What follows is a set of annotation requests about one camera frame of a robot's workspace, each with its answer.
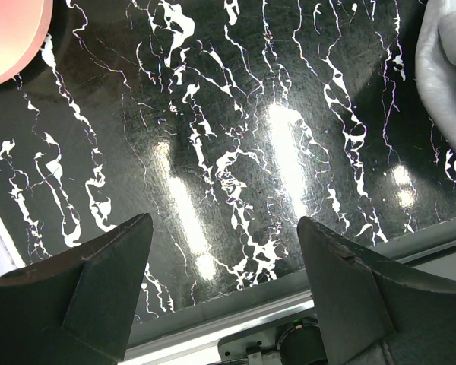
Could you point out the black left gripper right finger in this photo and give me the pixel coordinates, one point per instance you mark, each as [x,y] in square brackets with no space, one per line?
[372,309]

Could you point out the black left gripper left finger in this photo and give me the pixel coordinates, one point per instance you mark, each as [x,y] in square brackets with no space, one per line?
[76,307]

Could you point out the pink three tier shelf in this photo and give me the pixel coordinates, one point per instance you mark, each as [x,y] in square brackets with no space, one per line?
[23,29]

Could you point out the aluminium frame rail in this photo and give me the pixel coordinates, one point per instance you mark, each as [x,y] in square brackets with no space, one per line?
[191,336]

